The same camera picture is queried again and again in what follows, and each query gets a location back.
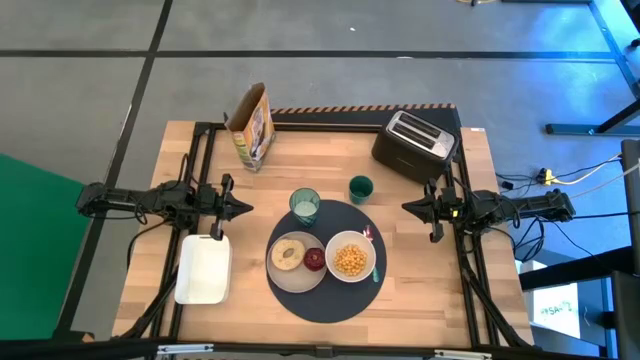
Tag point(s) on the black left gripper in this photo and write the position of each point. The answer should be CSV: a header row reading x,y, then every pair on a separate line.
x,y
220,205

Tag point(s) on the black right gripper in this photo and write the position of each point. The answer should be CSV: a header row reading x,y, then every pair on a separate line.
x,y
440,206

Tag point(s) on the tan bagel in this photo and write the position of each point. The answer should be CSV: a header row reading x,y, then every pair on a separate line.
x,y
279,255

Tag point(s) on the teal plastic tumbler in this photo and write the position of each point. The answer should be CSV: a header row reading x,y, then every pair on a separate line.
x,y
305,207

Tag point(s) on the teal and pink spoon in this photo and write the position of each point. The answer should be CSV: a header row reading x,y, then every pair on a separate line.
x,y
375,274

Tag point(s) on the red apple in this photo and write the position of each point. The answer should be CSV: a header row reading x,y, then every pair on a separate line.
x,y
314,260

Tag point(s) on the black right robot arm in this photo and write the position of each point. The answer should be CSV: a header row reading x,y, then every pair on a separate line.
x,y
525,205

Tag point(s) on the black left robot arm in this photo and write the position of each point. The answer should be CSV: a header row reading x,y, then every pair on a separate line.
x,y
125,200

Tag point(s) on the dark green mug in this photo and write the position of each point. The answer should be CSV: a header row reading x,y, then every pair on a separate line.
x,y
361,190

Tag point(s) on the black toaster with silver top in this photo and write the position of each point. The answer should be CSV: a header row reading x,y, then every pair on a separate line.
x,y
415,137

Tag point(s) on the white rectangular tray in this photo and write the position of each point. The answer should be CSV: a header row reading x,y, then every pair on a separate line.
x,y
202,270

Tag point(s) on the open cardboard cereal box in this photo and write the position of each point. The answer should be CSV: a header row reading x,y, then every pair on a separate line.
x,y
255,135

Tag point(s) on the yellow cereal balls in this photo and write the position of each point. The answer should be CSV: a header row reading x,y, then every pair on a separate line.
x,y
350,260

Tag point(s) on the beige ceramic plate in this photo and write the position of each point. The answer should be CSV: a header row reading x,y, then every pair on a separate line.
x,y
295,281

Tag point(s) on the beige ceramic bowl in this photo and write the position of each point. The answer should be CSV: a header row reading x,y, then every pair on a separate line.
x,y
334,248

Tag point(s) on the black mat with hazard stripes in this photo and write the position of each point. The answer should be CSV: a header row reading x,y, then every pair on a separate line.
x,y
325,116

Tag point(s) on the black round woven placemat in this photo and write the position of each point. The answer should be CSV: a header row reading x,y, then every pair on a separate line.
x,y
330,302

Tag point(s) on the yellow power plug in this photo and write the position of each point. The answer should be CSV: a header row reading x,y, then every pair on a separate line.
x,y
548,176

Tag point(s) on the white box with green print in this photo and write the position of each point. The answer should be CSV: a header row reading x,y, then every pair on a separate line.
x,y
555,310

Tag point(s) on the black metal floor stand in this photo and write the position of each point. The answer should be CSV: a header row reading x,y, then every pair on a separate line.
x,y
575,129

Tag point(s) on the green floor mat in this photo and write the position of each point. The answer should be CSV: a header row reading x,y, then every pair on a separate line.
x,y
40,250

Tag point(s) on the grey upright panel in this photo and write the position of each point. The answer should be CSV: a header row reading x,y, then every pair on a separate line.
x,y
631,200

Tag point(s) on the black side desk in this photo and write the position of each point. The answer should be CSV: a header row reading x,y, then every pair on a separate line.
x,y
625,310

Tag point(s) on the black aluminium table frame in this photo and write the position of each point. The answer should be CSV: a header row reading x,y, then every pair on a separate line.
x,y
325,129

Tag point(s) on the silver metal bracket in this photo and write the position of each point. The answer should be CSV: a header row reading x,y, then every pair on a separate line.
x,y
462,354
185,348

